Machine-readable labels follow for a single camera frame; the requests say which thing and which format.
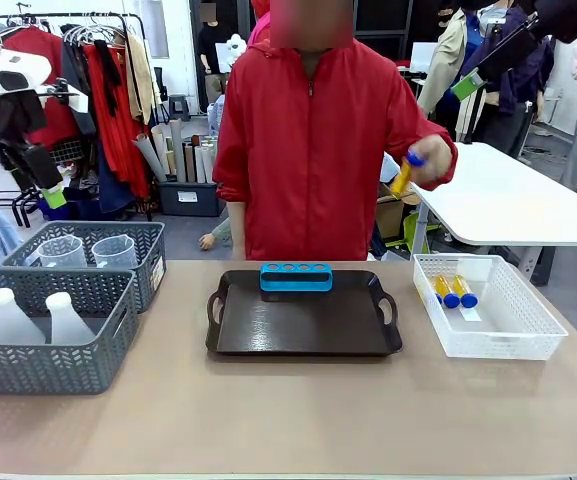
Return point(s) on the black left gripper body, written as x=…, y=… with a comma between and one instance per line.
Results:
x=43, y=167

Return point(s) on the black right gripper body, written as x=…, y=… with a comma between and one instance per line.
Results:
x=510, y=52

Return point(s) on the clear plastic measuring beaker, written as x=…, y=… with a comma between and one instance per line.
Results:
x=62, y=252
x=114, y=252

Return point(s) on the white plastic conical flask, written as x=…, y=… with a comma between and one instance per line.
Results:
x=68, y=325
x=10, y=322

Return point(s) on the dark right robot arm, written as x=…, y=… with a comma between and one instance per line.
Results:
x=568, y=20

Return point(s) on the person's right forearm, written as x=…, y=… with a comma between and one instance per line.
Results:
x=237, y=230

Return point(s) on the person's left hand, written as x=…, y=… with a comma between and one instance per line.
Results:
x=438, y=160

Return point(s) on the white monitor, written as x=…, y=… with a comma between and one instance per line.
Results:
x=424, y=56

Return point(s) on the white tag on black clamp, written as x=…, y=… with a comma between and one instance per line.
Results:
x=68, y=97

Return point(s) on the long red dress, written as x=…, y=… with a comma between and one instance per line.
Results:
x=113, y=125

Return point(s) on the black hanging garment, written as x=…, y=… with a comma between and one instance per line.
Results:
x=75, y=75

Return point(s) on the gray plastic beaker basket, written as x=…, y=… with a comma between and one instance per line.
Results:
x=148, y=260

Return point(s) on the white desk top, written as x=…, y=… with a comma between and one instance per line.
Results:
x=508, y=200

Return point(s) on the red jacket garment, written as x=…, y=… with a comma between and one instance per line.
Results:
x=33, y=42

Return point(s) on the tall gray paper roll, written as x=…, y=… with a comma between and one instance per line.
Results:
x=178, y=150

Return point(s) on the beige hanging garment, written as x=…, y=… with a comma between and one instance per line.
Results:
x=140, y=75

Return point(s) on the dark storage box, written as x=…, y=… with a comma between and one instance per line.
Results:
x=190, y=199

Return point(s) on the white paper roll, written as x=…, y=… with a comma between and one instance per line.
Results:
x=199, y=162

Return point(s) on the dark step stool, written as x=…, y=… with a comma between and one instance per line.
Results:
x=179, y=106

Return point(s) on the cardboard box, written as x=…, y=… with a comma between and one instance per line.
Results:
x=388, y=215

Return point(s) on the green plastic bin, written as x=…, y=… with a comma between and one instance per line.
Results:
x=415, y=232

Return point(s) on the white desk leg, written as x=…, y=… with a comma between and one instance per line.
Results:
x=419, y=235

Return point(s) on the mannequin arm green sleeve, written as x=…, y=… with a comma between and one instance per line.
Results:
x=213, y=239

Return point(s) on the gray plastic flask basket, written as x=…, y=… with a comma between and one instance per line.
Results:
x=43, y=367

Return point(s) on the person in red jacket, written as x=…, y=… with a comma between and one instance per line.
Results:
x=308, y=150

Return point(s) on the black clothes rack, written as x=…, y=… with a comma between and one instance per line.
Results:
x=138, y=22

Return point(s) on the dark desk leg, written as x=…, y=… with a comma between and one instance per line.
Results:
x=538, y=265

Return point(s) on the background person black shirt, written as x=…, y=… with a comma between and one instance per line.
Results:
x=210, y=50

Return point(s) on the blue test tube rack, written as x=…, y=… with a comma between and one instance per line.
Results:
x=295, y=282

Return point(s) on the white plastic basket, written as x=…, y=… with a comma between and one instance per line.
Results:
x=498, y=345

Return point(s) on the dark brown serving tray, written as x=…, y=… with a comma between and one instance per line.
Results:
x=303, y=325

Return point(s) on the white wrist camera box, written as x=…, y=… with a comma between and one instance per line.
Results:
x=28, y=67

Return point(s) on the white label on basket wall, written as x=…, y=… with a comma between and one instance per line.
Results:
x=473, y=271

